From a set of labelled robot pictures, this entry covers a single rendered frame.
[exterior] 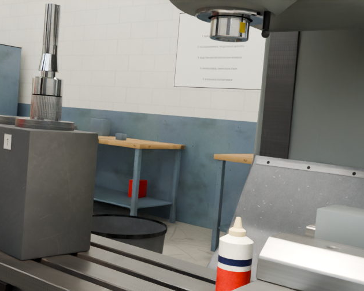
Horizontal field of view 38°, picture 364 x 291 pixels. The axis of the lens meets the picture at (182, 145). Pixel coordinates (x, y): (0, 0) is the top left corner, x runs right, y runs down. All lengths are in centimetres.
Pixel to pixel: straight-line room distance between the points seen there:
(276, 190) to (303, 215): 8
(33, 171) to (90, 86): 633
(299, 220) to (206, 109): 490
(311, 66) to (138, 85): 554
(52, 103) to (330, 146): 49
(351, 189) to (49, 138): 51
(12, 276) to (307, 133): 57
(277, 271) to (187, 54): 558
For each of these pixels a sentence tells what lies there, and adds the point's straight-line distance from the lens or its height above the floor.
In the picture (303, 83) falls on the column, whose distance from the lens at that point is 101.
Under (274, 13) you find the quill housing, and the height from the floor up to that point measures 131.
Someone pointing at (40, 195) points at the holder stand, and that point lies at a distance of 79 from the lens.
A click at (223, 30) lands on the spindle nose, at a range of 63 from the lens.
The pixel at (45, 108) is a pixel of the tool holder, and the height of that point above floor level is 118.
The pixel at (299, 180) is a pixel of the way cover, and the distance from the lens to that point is 98.
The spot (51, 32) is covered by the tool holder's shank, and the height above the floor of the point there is 129.
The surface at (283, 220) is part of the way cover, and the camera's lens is 96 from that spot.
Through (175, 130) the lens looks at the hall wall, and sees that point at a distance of 605.
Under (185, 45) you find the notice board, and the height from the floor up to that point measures 200.
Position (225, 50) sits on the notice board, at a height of 194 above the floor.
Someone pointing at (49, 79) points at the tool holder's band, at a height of 122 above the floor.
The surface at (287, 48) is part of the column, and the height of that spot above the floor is 133.
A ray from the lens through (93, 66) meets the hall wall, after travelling 709.
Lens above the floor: 118
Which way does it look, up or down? 3 degrees down
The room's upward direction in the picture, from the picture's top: 5 degrees clockwise
